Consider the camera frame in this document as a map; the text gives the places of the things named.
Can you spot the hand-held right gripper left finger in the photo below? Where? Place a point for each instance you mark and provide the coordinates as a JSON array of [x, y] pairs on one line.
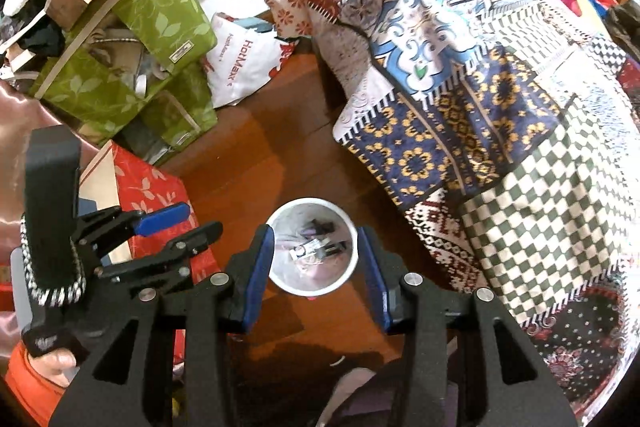
[[257, 277]]

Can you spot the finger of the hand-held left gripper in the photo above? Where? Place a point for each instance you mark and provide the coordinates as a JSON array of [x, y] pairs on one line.
[[162, 217], [190, 242]]

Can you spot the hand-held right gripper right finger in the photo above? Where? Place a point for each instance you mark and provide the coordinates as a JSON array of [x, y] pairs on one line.
[[375, 282]]

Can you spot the white round waste bin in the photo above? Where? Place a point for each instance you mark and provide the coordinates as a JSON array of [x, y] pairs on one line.
[[312, 289]]

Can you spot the black and white small wrapper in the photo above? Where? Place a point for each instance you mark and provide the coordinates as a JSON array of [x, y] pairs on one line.
[[320, 244]]

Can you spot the person's left forearm orange sleeve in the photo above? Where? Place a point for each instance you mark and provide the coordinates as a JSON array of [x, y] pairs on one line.
[[30, 387]]

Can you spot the person's left hand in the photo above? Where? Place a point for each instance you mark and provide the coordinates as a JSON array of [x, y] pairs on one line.
[[57, 362]]

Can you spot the red leaf-print box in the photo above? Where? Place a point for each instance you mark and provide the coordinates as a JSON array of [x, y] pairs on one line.
[[145, 187]]

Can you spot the pink satin cloth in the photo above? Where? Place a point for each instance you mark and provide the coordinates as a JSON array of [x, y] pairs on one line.
[[15, 167]]

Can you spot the pink slipper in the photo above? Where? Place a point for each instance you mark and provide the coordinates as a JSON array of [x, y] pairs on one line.
[[355, 397]]

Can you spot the white plastic bag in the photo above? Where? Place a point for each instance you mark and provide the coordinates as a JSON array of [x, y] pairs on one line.
[[240, 62]]

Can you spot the patchwork printed blanket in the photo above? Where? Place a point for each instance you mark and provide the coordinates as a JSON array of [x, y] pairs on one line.
[[500, 132]]

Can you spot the teal plastic packet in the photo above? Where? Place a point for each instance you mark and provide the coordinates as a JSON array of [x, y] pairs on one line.
[[252, 24]]

